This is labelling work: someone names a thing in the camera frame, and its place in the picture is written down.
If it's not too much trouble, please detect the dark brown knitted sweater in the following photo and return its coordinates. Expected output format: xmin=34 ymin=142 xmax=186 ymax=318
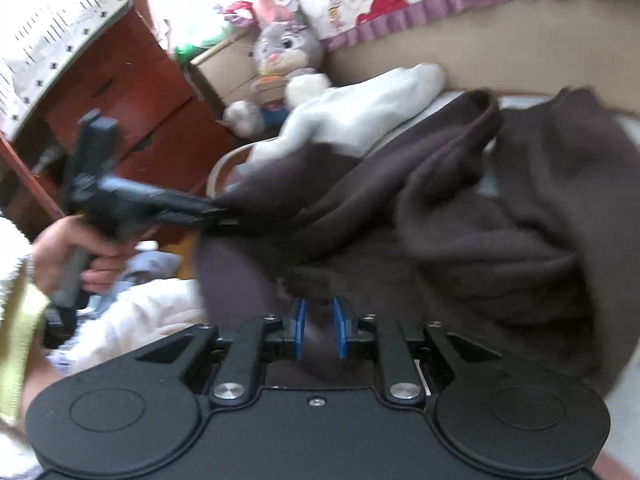
xmin=194 ymin=89 xmax=639 ymax=394

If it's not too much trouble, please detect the grey bunny plush toy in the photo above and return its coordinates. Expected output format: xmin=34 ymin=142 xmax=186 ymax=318
xmin=224 ymin=0 xmax=330 ymax=139

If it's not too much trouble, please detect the white patterned cabinet cover cloth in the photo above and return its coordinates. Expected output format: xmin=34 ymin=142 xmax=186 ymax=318
xmin=1 ymin=0 xmax=132 ymax=141

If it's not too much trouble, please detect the white cloth garment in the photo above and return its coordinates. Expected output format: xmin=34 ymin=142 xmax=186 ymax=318
xmin=247 ymin=63 xmax=447 ymax=165

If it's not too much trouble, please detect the red wooden drawer cabinet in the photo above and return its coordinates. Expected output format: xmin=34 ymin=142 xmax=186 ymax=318
xmin=1 ymin=0 xmax=234 ymax=237

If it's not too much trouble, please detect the cardboard box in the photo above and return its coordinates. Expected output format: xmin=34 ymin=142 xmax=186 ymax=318
xmin=186 ymin=32 xmax=256 ymax=118

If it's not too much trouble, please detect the person's left hand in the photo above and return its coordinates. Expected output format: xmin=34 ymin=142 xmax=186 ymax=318
xmin=32 ymin=216 xmax=138 ymax=297

